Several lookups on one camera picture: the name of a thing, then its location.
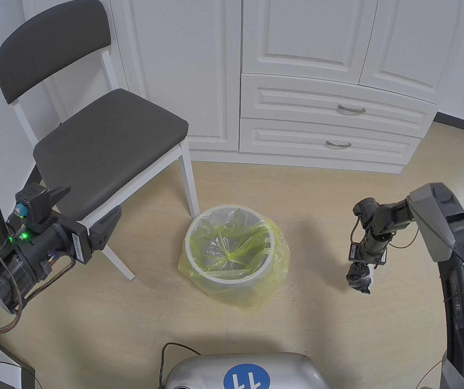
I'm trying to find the black cable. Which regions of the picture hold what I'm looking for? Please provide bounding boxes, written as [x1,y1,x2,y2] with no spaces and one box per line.
[158,342,203,388]

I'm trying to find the white trash bin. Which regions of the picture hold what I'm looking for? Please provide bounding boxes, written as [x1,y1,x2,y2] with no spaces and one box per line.
[185,204,277,299]

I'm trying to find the white wardrobe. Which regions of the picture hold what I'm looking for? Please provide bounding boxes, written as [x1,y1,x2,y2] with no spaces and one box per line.
[18,0,464,175]

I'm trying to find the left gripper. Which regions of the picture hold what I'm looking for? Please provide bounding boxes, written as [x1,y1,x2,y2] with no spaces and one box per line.
[8,185,122,283]

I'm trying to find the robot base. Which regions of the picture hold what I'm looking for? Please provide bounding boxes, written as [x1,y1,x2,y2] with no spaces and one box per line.
[166,352,332,389]

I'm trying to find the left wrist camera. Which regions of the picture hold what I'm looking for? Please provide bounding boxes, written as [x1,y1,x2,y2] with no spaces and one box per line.
[14,183,60,234]

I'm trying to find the white chair dark grey cushions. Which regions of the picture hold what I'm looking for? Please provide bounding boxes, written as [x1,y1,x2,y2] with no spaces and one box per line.
[0,0,200,280]

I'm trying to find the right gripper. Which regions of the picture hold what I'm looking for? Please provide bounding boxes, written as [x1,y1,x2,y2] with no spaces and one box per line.
[347,234,389,267]

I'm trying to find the yellow plastic bag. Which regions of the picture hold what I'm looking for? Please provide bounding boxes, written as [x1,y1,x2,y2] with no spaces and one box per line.
[177,204,290,310]

